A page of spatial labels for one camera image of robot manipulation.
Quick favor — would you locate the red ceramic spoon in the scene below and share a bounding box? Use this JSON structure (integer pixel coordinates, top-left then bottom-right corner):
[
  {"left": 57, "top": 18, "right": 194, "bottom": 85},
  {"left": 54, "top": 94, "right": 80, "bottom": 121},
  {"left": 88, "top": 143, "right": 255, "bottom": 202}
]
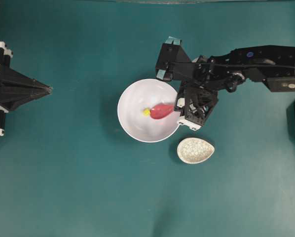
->
[{"left": 149, "top": 103, "right": 180, "bottom": 119}]

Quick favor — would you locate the speckled egg-shaped spoon rest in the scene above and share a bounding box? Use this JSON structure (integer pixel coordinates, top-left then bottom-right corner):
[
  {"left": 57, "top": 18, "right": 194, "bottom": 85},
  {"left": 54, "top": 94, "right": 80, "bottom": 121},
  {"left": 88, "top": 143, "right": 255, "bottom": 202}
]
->
[{"left": 177, "top": 138, "right": 215, "bottom": 164}]

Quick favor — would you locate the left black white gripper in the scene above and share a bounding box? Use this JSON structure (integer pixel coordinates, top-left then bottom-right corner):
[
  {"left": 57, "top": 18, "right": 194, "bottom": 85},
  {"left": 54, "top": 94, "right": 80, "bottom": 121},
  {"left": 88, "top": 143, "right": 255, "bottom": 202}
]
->
[{"left": 0, "top": 41, "right": 51, "bottom": 137}]

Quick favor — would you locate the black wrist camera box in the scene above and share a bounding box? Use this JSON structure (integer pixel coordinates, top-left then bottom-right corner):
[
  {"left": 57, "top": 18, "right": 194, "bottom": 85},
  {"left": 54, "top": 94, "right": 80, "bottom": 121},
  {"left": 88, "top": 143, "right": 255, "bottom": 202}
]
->
[{"left": 155, "top": 37, "right": 194, "bottom": 81}]

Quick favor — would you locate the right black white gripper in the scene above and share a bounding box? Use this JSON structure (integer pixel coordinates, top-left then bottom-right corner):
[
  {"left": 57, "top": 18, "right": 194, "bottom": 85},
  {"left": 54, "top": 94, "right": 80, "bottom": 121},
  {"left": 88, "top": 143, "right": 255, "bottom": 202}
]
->
[{"left": 174, "top": 82, "right": 218, "bottom": 130}]

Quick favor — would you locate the yellow hexagonal prism block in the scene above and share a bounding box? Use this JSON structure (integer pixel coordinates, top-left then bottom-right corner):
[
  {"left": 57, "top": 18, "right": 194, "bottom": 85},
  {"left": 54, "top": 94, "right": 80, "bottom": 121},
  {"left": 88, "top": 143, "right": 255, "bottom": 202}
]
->
[{"left": 143, "top": 109, "right": 150, "bottom": 117}]

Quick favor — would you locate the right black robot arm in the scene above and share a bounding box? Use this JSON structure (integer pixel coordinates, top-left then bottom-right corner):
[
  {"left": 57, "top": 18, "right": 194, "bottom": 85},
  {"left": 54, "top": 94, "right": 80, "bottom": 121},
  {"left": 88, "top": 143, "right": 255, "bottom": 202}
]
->
[{"left": 170, "top": 45, "right": 295, "bottom": 130}]

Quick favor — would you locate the white round bowl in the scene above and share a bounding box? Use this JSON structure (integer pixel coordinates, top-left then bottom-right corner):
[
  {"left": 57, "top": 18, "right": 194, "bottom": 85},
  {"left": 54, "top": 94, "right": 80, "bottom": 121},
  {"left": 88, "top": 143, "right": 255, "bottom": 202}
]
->
[{"left": 117, "top": 79, "right": 180, "bottom": 143}]

